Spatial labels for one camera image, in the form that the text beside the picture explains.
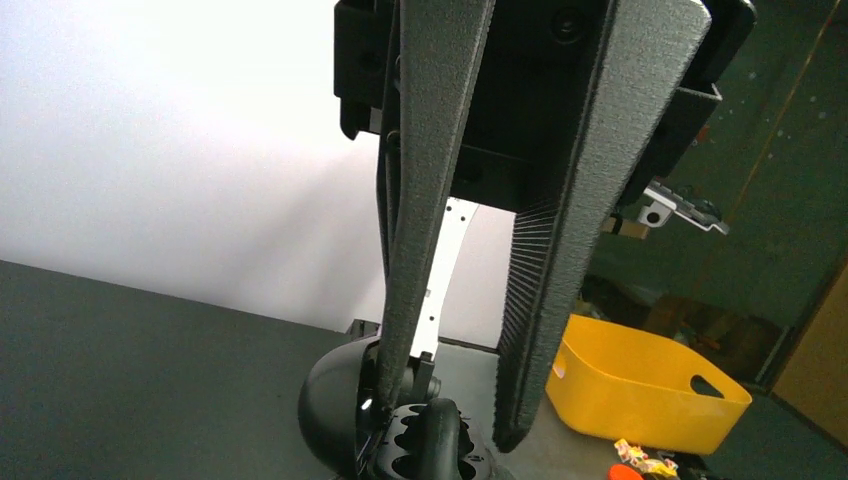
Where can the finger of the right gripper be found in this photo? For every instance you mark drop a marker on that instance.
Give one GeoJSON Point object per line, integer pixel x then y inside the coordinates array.
{"type": "Point", "coordinates": [434, 56]}
{"type": "Point", "coordinates": [618, 93]}

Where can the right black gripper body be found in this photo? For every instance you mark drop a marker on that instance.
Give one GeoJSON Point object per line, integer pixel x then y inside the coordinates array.
{"type": "Point", "coordinates": [524, 86]}

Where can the black charging case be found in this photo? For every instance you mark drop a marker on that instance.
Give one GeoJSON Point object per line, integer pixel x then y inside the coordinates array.
{"type": "Point", "coordinates": [347, 431]}

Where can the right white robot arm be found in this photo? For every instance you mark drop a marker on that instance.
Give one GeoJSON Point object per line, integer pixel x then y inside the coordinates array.
{"type": "Point", "coordinates": [444, 278]}

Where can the yellow plastic object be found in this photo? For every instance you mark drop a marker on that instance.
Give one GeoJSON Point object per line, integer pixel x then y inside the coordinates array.
{"type": "Point", "coordinates": [615, 382]}

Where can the colourful small items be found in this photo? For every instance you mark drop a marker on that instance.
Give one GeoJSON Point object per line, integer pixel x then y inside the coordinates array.
{"type": "Point", "coordinates": [636, 464]}

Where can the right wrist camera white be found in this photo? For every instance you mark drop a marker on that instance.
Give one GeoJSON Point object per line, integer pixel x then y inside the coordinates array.
{"type": "Point", "coordinates": [666, 203]}

